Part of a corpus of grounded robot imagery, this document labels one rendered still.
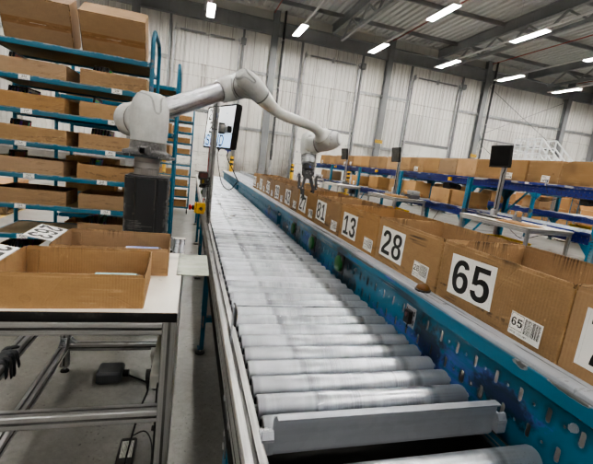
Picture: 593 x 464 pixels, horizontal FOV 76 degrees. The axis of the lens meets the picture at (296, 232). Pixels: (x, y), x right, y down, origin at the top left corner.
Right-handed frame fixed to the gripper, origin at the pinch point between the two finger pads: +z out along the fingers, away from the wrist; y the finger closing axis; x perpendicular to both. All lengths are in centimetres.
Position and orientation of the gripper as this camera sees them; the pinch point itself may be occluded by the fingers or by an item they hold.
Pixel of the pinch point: (307, 195)
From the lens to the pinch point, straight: 239.6
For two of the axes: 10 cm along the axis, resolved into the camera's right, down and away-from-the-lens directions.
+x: 2.9, -1.5, -9.5
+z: -0.3, 9.9, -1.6
